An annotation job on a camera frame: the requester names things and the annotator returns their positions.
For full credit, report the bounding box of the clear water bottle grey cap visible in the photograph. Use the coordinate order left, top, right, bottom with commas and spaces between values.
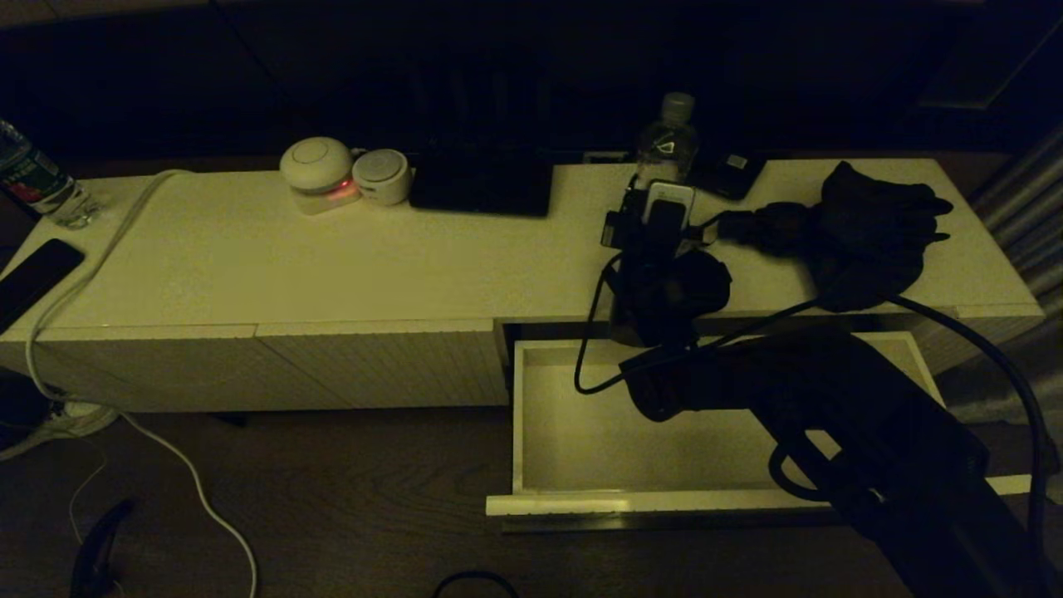
635, 91, 698, 188

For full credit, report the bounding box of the black umbrella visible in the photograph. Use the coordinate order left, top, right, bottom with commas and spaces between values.
714, 162, 954, 314

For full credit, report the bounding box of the white drawer with black handle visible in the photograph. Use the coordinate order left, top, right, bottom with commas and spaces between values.
486, 331, 1039, 532

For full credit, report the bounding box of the white low cabinet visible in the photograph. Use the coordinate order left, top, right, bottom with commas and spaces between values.
0, 158, 1046, 429

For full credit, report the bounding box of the small black set-top box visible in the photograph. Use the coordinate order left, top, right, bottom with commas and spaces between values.
696, 151, 767, 202

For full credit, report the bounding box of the large black box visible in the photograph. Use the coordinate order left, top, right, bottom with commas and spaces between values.
408, 145, 555, 218

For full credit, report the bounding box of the small white round speaker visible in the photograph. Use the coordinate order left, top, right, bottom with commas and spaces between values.
351, 149, 413, 207

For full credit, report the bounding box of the white flat charging base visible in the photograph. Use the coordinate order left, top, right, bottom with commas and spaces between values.
294, 180, 363, 217

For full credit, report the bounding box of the white dome shaped device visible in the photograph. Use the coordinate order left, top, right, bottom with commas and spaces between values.
279, 137, 355, 196

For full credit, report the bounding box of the white sneaker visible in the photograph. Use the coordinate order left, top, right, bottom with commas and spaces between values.
0, 401, 119, 462

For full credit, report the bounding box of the black smartphone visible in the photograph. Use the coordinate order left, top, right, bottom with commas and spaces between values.
0, 239, 86, 336

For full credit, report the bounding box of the water bottle with green label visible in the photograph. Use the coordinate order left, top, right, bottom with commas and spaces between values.
0, 118, 102, 231

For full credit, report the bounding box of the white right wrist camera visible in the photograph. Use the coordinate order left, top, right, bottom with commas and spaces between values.
642, 180, 697, 250

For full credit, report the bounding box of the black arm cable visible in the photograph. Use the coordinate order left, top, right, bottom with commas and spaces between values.
768, 295, 1049, 574
573, 249, 831, 396

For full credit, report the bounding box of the black cable loop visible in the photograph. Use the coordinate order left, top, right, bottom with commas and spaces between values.
432, 571, 520, 598

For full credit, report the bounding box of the thin white cable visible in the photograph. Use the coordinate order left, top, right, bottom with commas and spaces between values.
71, 448, 125, 598

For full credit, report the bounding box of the thick white cable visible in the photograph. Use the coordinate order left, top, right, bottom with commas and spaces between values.
25, 170, 260, 598

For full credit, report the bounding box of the black coiled cable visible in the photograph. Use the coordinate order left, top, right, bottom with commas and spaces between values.
71, 498, 135, 598

